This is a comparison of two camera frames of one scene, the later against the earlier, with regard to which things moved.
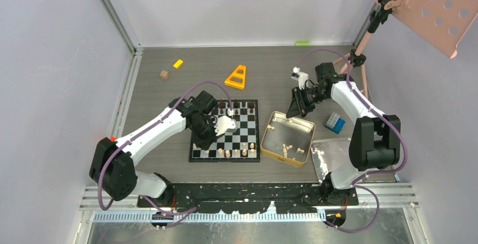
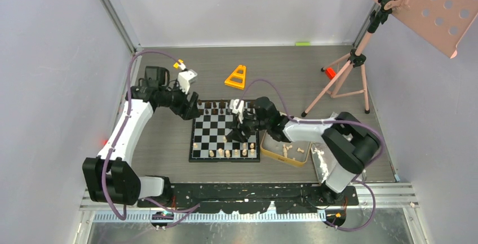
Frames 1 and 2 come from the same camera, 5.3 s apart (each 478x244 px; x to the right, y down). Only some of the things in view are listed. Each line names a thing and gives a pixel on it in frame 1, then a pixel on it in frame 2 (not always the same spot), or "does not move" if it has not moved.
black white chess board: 242,146 does not move
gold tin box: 288,140 does not move
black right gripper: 299,106 to 237,134
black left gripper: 205,143 to 187,110
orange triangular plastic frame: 240,85 does not move
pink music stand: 438,8 does not move
